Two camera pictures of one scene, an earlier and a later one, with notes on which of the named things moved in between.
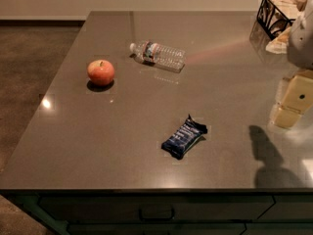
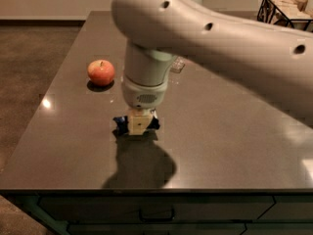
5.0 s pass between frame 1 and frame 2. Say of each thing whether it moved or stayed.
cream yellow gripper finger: moved
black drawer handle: stayed
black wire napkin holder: stayed
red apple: stayed
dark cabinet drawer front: stayed
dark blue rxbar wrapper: moved
